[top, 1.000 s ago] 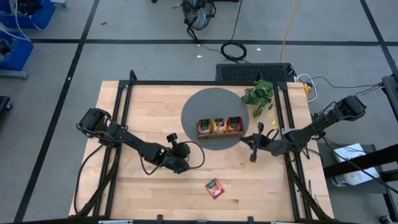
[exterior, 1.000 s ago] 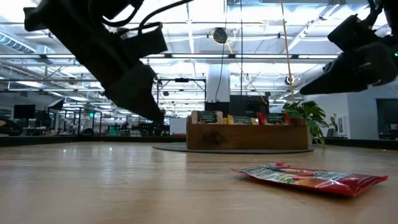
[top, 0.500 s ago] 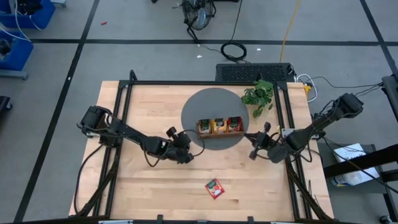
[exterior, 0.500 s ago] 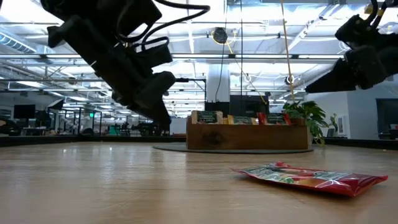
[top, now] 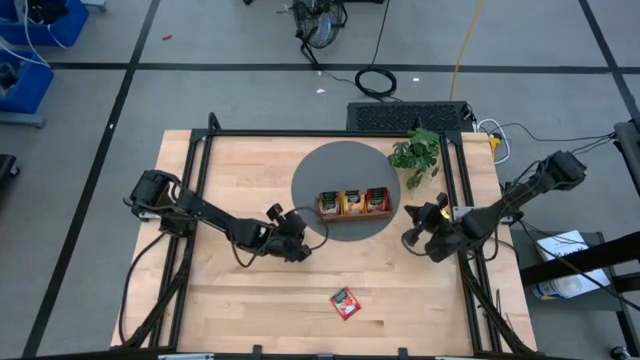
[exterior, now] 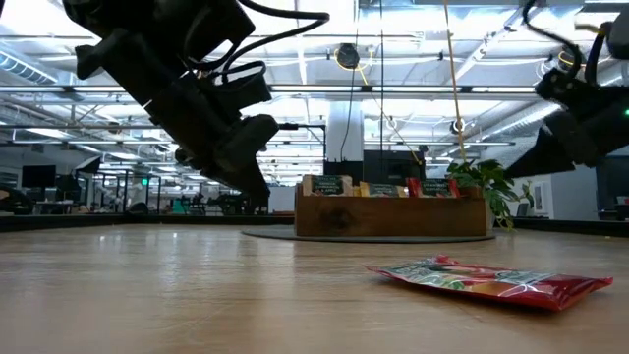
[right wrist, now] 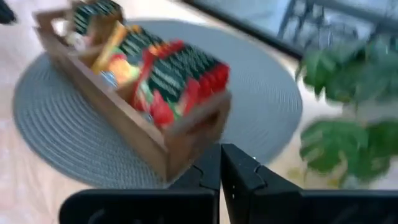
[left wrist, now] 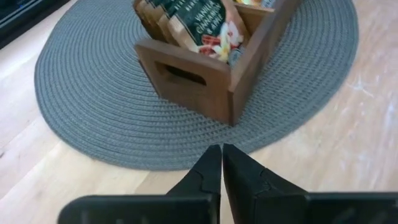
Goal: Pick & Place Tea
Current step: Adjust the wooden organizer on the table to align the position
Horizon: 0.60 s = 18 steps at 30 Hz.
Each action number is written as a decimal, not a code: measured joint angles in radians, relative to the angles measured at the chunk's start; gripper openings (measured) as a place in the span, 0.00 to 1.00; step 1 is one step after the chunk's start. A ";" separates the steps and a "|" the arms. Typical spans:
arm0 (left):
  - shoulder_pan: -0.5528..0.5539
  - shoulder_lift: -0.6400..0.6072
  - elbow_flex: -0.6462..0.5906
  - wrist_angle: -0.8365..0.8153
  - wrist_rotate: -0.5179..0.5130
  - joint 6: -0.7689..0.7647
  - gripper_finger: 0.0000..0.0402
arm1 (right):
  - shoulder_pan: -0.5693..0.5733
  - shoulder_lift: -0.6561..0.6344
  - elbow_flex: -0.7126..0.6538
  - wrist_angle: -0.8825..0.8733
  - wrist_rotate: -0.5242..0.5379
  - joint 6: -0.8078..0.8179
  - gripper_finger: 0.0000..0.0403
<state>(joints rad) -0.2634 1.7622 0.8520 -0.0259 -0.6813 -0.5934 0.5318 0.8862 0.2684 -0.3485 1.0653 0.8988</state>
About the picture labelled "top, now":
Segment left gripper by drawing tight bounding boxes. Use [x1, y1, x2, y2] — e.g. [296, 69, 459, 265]
[272, 210, 313, 264]

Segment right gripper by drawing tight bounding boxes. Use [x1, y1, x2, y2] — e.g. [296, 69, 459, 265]
[401, 201, 474, 264]

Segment red strawberry tea bag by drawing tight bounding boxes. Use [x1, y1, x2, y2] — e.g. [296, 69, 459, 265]
[328, 286, 363, 322]
[365, 186, 392, 214]

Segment beige vanilla cinnamon tea bag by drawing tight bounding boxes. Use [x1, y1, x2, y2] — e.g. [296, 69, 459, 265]
[318, 190, 343, 217]

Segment yellow fruit tea bag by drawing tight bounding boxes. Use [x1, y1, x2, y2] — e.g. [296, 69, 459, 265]
[341, 189, 367, 217]

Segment wooden compartment tray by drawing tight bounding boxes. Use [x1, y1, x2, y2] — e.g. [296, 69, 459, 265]
[315, 187, 395, 225]

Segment green potted plant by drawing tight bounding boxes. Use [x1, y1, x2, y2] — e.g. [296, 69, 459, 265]
[387, 127, 442, 191]

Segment grey round woven placemat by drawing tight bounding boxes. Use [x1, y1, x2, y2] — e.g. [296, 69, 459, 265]
[290, 140, 402, 243]

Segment white printed papers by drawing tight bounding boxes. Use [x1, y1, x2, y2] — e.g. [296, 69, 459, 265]
[531, 229, 612, 301]

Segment dark grey side table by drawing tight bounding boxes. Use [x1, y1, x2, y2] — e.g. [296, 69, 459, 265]
[509, 228, 640, 360]

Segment black floor fan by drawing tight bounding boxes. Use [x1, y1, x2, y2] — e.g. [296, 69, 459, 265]
[291, 0, 350, 50]

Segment black floor object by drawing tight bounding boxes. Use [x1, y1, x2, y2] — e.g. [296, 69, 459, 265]
[0, 153, 20, 182]

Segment blue plastic bin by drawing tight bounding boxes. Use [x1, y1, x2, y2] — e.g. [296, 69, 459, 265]
[0, 0, 90, 48]
[0, 48, 55, 115]

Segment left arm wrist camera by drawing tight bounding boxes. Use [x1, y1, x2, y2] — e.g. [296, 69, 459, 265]
[265, 201, 287, 224]

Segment black aluminium table frame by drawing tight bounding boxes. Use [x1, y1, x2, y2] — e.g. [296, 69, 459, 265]
[110, 112, 539, 360]

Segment black coiled cable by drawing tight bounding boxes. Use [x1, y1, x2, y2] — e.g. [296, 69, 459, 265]
[354, 0, 400, 100]

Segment black frame beam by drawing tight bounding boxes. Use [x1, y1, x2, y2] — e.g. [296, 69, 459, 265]
[519, 244, 640, 294]

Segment yellow hanging cable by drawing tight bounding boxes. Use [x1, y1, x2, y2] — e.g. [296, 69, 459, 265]
[448, 0, 485, 102]

